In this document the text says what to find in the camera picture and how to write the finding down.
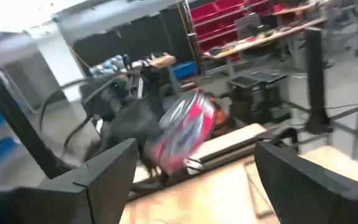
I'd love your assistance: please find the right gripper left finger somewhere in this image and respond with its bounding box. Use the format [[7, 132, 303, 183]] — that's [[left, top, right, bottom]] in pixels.
[[0, 138, 139, 224]]

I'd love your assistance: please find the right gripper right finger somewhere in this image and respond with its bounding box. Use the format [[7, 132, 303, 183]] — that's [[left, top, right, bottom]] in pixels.
[[254, 141, 358, 224]]

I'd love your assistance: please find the red albacore tuna can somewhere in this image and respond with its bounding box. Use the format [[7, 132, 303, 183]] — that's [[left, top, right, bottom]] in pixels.
[[144, 90, 217, 177]]

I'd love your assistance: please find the wooden shelf board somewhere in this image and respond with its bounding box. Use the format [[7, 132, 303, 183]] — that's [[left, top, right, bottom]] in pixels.
[[186, 123, 269, 175]]

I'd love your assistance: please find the small wooden side table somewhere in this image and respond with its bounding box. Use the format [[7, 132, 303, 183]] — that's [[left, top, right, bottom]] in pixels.
[[149, 54, 177, 95]]

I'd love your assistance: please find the black partition panel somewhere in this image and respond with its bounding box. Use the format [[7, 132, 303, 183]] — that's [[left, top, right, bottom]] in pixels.
[[72, 12, 196, 68]]

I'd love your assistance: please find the orange vacuum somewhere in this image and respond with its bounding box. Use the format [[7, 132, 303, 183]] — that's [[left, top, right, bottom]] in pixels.
[[212, 98, 230, 131]]

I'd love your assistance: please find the black equipment cart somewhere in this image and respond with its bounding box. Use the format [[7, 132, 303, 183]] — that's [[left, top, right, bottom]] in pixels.
[[227, 70, 289, 126]]

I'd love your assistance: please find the black stand pole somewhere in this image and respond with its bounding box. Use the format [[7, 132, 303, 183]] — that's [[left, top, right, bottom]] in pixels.
[[304, 27, 333, 135]]

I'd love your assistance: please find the red storage bin rack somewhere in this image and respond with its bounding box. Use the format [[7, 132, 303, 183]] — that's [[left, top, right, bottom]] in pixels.
[[190, 0, 273, 60]]

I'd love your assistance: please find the grey monitor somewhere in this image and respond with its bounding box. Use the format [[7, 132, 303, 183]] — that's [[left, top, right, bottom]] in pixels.
[[234, 13, 263, 40]]

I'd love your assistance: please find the wooden workbench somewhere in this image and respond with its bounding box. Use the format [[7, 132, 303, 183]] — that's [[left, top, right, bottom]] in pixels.
[[211, 17, 328, 60]]

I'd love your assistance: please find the black table frame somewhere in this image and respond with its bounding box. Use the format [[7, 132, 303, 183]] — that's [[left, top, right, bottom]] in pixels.
[[0, 52, 71, 180]]

